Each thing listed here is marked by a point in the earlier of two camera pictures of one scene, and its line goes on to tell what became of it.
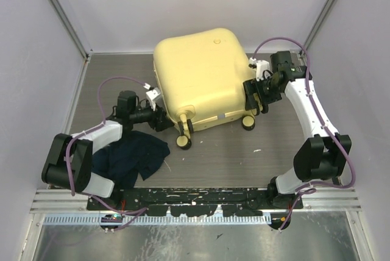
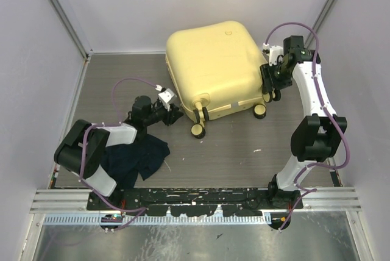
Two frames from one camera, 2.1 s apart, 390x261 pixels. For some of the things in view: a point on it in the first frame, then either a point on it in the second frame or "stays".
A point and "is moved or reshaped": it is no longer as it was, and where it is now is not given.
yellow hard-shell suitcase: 200,75 is moved or reshaped
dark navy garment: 138,152 stays
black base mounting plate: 191,202 stays
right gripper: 253,86 -> 269,82
